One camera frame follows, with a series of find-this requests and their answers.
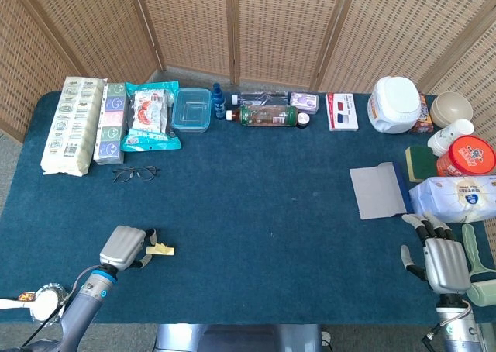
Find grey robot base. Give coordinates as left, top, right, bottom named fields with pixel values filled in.
left=154, top=323, right=323, bottom=352

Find orange printed box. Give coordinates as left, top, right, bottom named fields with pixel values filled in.
left=410, top=92, right=435, bottom=134

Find green yellow sponge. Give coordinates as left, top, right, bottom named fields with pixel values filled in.
left=405, top=145, right=441, bottom=184

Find pale green lint roller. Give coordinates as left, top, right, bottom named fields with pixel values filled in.
left=460, top=223, right=496, bottom=307

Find white blue soft bag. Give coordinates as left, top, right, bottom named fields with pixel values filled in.
left=408, top=175, right=496, bottom=224

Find long cream plastic pack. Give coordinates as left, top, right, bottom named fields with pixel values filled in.
left=40, top=76, right=109, bottom=178

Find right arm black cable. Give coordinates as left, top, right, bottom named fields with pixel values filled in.
left=422, top=301, right=472, bottom=343

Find left arm grey black cable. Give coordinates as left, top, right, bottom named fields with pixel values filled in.
left=21, top=265, right=102, bottom=347

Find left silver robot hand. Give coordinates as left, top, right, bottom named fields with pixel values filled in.
left=99, top=224, right=159, bottom=272

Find small purple box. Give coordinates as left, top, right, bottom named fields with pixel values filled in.
left=289, top=91, right=321, bottom=115

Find blue spray bottle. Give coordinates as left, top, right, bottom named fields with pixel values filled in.
left=212, top=83, right=228, bottom=121

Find black thin frame eyeglasses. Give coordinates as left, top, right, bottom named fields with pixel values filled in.
left=112, top=165, right=160, bottom=184

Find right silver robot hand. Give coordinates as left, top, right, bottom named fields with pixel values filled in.
left=400, top=211, right=473, bottom=295

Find beige bowl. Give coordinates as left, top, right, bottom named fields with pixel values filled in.
left=429, top=91, right=474, bottom=129

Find pastel tissue multipack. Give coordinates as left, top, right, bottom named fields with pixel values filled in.
left=92, top=82, right=129, bottom=166

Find clear container blue rim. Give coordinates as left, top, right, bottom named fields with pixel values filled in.
left=170, top=88, right=212, bottom=133

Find white stick orange label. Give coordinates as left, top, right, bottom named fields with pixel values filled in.
left=0, top=292, right=36, bottom=311

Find pale yellow rectangular block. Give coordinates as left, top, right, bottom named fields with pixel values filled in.
left=145, top=242, right=175, bottom=257

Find green label tea bottle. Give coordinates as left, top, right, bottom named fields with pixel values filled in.
left=226, top=104, right=299, bottom=128

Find foil cup white filling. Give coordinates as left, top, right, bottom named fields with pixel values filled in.
left=29, top=282, right=70, bottom=326

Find teal snack bag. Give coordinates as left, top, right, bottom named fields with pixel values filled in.
left=119, top=81, right=182, bottom=153

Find red lidded canister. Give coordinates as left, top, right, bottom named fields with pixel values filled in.
left=436, top=135, right=496, bottom=178

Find white red card box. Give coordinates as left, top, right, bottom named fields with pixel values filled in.
left=325, top=92, right=360, bottom=132

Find blue carpet table cover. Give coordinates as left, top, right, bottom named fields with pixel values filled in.
left=0, top=90, right=496, bottom=326

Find large white plastic tub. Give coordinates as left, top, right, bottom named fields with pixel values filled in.
left=367, top=76, right=422, bottom=135

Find wooden wicker folding screen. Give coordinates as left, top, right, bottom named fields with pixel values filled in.
left=0, top=0, right=496, bottom=264

